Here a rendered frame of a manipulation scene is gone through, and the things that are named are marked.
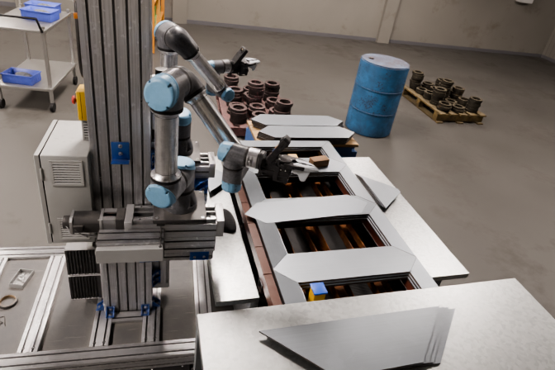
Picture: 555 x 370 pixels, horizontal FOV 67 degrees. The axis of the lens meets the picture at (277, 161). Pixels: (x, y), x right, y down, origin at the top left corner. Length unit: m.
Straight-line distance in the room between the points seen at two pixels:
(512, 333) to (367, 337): 0.56
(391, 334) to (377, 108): 4.01
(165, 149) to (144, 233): 0.46
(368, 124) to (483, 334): 3.93
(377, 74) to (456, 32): 6.93
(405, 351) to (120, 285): 1.51
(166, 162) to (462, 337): 1.21
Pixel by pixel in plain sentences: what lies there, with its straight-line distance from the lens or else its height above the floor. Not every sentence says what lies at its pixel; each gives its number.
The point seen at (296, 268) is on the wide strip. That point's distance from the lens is 1.96.
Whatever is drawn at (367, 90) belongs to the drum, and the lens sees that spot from 5.25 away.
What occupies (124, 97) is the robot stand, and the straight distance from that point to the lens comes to 1.83.
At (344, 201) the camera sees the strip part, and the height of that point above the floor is 0.85.
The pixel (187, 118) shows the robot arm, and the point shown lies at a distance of 2.22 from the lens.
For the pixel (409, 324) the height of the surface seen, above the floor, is 1.07.
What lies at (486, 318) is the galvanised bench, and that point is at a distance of 1.80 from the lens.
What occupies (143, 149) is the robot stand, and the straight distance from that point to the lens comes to 1.95.
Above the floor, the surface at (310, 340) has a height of 1.07.
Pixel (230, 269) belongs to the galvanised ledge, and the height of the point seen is 0.68.
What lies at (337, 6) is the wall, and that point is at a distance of 10.35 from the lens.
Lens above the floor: 2.18
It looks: 29 degrees down
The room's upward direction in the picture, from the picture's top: 9 degrees clockwise
